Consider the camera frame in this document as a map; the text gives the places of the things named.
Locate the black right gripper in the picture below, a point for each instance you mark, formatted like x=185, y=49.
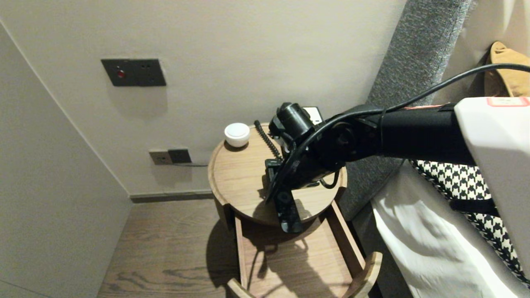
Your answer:
x=304, y=176

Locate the black TV remote control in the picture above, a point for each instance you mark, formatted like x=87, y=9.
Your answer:
x=290, y=219

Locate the curved-front wooden drawer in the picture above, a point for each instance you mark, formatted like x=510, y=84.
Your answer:
x=298, y=265

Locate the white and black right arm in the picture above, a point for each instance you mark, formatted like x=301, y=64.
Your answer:
x=414, y=132

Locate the round wooden nightstand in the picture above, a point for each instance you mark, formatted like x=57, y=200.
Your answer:
x=236, y=178

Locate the white round puck device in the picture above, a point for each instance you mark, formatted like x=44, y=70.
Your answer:
x=237, y=134

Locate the white bed sheet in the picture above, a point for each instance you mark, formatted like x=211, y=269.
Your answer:
x=414, y=240

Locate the black white houndstooth pillow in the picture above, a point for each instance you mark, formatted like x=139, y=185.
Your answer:
x=455, y=182

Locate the grey upholstered headboard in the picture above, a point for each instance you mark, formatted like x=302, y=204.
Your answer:
x=414, y=54

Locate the mustard brown cushion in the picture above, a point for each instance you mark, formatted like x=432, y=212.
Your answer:
x=513, y=78

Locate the grey wall baseboard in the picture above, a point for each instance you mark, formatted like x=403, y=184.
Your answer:
x=174, y=197

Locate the dark wall outlet plate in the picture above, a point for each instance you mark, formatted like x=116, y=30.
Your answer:
x=180, y=156

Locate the grey upholstered bed frame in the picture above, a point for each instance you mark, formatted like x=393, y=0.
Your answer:
x=383, y=269

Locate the beige wall power outlet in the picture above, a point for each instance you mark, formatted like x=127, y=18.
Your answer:
x=159, y=157

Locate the dark wall switch panel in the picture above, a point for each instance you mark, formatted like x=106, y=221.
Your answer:
x=133, y=73

